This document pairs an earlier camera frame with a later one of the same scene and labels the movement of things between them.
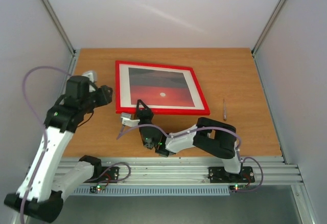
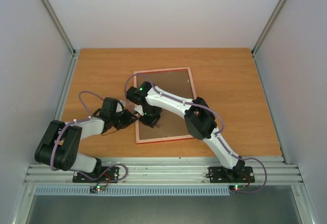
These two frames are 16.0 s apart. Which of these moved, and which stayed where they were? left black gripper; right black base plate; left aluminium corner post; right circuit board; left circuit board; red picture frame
Moved: red picture frame; left black gripper
Stayed: right black base plate; right circuit board; left aluminium corner post; left circuit board
